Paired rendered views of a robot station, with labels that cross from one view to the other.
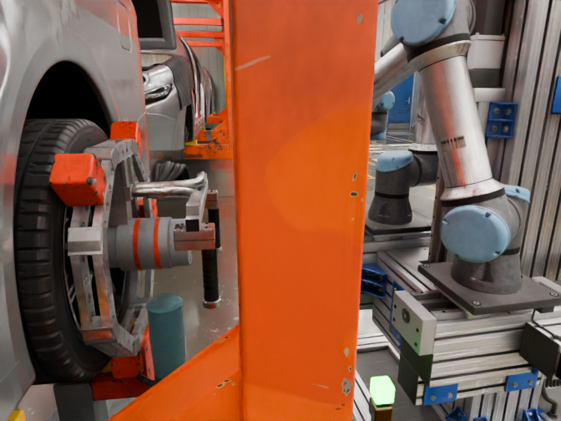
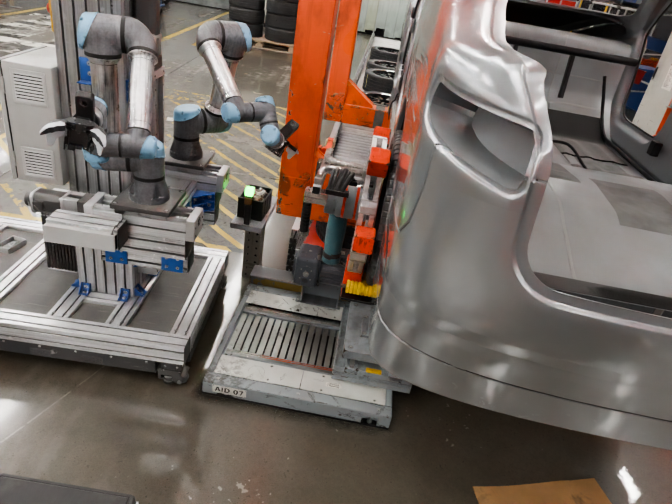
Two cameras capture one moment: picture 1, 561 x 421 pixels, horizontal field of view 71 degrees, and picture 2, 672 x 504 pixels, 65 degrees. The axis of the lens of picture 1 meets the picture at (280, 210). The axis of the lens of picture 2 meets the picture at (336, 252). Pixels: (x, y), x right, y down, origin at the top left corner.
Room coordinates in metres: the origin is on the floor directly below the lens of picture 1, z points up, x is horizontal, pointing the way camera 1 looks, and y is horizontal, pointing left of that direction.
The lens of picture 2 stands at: (3.04, 0.64, 1.75)
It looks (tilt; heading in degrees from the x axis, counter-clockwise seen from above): 29 degrees down; 189
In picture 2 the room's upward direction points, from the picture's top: 10 degrees clockwise
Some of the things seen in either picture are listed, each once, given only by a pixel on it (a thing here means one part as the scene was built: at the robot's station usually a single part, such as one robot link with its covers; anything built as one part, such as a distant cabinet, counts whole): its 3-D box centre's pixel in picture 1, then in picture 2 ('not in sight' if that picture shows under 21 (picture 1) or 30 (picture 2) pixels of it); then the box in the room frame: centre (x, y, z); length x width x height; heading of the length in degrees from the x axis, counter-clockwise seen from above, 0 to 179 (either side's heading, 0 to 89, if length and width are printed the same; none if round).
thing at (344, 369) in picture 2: not in sight; (374, 344); (0.97, 0.59, 0.13); 0.50 x 0.36 x 0.10; 8
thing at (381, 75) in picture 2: not in sight; (388, 83); (-4.02, -0.16, 0.39); 0.66 x 0.66 x 0.24
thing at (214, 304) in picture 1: (210, 275); not in sight; (0.86, 0.17, 0.83); 0.04 x 0.04 x 0.16
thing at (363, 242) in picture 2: (144, 211); (363, 239); (1.31, 0.47, 0.85); 0.09 x 0.08 x 0.07; 8
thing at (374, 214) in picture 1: (391, 204); (149, 185); (1.34, -0.39, 0.87); 0.15 x 0.15 x 0.10
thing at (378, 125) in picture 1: (373, 125); (101, 144); (1.63, -0.38, 1.12); 0.11 x 0.08 x 0.11; 116
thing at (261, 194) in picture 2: not in sight; (255, 201); (0.54, -0.23, 0.51); 0.20 x 0.14 x 0.13; 5
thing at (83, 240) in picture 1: (123, 244); (367, 205); (1.00, 0.42, 0.85); 0.54 x 0.07 x 0.54; 8
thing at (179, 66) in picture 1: (176, 81); not in sight; (3.99, 1.00, 1.36); 0.71 x 0.30 x 0.51; 8
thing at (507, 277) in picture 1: (488, 259); (186, 145); (0.85, -0.48, 0.87); 0.15 x 0.15 x 0.10
